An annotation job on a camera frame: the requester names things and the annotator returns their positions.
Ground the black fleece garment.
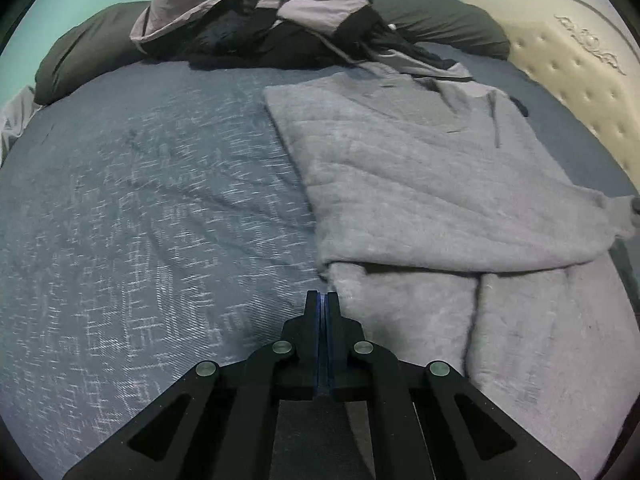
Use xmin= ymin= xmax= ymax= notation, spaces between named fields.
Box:
xmin=186 ymin=0 xmax=327 ymax=70

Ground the dark grey long pillow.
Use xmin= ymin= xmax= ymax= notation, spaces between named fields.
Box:
xmin=33 ymin=0 xmax=512 ymax=107

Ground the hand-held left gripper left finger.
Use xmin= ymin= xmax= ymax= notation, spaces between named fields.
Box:
xmin=62 ymin=290 xmax=321 ymax=480

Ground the blue patterned bed cover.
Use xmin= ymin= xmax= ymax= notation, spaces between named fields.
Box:
xmin=0 ymin=41 xmax=640 ymax=480

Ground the cream tufted headboard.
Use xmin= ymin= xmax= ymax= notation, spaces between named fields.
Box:
xmin=459 ymin=0 xmax=640 ymax=193

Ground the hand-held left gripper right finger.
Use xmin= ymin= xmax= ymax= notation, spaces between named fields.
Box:
xmin=325 ymin=291 xmax=576 ymax=480

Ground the light grey crumpled sheet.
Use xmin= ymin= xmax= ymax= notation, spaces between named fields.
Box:
xmin=0 ymin=85 xmax=47 ymax=163

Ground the grey and black jacket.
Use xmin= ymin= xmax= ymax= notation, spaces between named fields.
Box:
xmin=129 ymin=0 xmax=529 ymax=120

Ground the grey knit sweater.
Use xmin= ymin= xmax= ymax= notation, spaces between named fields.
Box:
xmin=263 ymin=71 xmax=640 ymax=480

